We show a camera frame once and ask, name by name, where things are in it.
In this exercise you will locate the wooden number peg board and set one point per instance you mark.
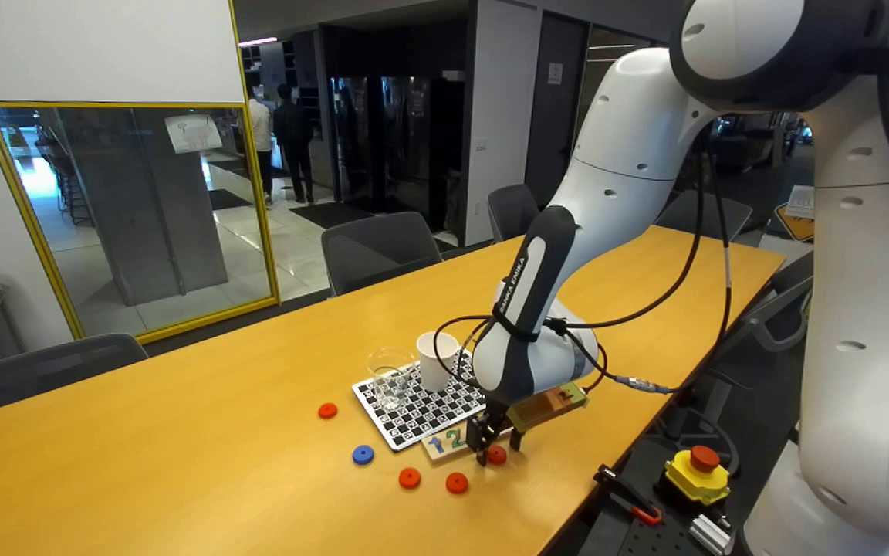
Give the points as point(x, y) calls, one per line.
point(446, 441)

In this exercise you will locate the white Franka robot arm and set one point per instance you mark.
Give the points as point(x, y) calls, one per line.
point(864, 311)

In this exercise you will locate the wide white board panel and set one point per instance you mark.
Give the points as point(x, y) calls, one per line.
point(93, 50)

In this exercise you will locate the yellow red emergency stop button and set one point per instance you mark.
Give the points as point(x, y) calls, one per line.
point(698, 473)

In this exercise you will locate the black red hand tool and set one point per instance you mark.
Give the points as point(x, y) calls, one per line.
point(629, 497)

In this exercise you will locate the person in dark clothes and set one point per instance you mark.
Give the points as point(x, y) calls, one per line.
point(294, 143)

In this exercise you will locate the white paper cup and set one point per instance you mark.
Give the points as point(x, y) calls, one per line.
point(433, 357)

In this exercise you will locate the silver metal block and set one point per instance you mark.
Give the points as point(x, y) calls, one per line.
point(712, 533)

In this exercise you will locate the black white checkered marker board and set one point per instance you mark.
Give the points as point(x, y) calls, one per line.
point(403, 405)

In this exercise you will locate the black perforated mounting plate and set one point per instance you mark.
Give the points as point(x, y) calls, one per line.
point(662, 539)

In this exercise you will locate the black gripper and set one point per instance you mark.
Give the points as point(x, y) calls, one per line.
point(496, 418)

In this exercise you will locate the dark grey office chair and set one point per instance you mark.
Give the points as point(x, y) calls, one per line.
point(377, 248)
point(773, 311)
point(708, 217)
point(43, 370)
point(511, 210)

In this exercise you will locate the white paper sign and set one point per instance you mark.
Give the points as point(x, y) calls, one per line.
point(192, 130)

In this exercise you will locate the person in white shirt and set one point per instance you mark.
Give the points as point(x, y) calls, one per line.
point(259, 141)

